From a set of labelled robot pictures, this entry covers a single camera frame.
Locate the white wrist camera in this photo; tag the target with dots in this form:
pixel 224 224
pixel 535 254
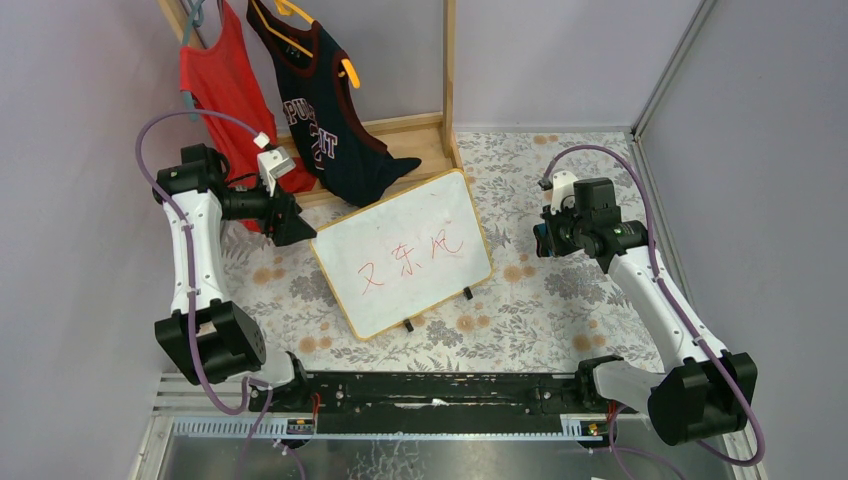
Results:
pixel 560 189
pixel 273 162

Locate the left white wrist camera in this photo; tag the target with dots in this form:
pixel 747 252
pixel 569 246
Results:
pixel 273 162

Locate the navy basketball jersey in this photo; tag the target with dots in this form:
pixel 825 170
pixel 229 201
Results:
pixel 317 107

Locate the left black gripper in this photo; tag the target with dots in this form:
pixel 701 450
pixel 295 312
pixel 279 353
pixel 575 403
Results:
pixel 277 216

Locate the blue black whiteboard eraser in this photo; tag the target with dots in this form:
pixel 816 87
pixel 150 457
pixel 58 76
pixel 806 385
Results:
pixel 543 248

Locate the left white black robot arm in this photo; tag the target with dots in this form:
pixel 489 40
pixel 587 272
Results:
pixel 207 335

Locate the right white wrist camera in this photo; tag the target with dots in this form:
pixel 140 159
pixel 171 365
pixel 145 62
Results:
pixel 560 189

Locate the whiteboard wire stand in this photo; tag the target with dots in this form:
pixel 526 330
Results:
pixel 419 320

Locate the red sleeveless shirt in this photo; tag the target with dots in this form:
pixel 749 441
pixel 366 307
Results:
pixel 220 78

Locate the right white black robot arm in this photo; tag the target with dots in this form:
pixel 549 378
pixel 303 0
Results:
pixel 694 397

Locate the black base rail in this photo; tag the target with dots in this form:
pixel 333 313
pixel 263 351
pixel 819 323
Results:
pixel 451 404

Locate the yellow framed whiteboard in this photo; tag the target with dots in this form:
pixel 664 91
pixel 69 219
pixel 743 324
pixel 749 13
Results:
pixel 404 255

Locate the wooden clothes rack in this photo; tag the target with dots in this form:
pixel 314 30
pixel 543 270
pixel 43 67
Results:
pixel 428 136

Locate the floral table mat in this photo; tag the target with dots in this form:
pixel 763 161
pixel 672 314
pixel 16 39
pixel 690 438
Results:
pixel 533 314

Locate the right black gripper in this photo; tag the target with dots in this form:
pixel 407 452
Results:
pixel 544 237

